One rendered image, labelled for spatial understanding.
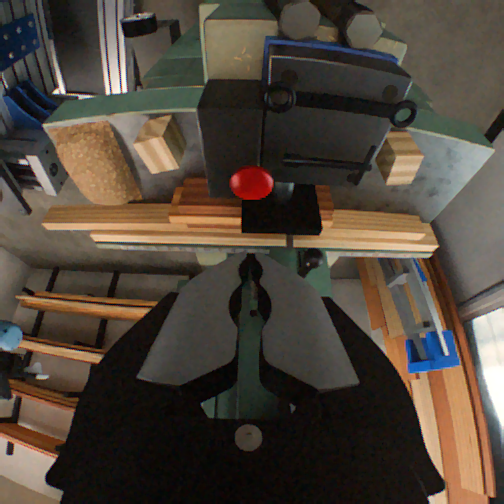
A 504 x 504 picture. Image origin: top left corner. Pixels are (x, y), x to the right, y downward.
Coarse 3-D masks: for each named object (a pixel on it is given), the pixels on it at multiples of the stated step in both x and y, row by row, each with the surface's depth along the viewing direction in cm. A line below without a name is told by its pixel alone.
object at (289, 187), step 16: (272, 192) 26; (288, 192) 25; (304, 192) 28; (256, 208) 26; (272, 208) 26; (288, 208) 26; (304, 208) 26; (256, 224) 25; (272, 224) 25; (288, 224) 25; (304, 224) 25; (320, 224) 25
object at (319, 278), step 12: (276, 252) 27; (288, 252) 27; (300, 252) 28; (324, 252) 28; (288, 264) 27; (300, 264) 27; (324, 264) 27; (312, 276) 26; (324, 276) 26; (324, 288) 25
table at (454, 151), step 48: (240, 0) 17; (96, 96) 25; (144, 96) 24; (192, 96) 24; (192, 144) 27; (432, 144) 25; (480, 144) 24; (144, 192) 34; (336, 192) 33; (384, 192) 33; (432, 192) 32
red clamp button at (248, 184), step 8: (240, 168) 15; (248, 168) 15; (256, 168) 15; (232, 176) 16; (240, 176) 15; (248, 176) 15; (256, 176) 15; (264, 176) 15; (232, 184) 16; (240, 184) 16; (248, 184) 16; (256, 184) 16; (264, 184) 16; (272, 184) 16; (240, 192) 16; (248, 192) 16; (256, 192) 16; (264, 192) 16
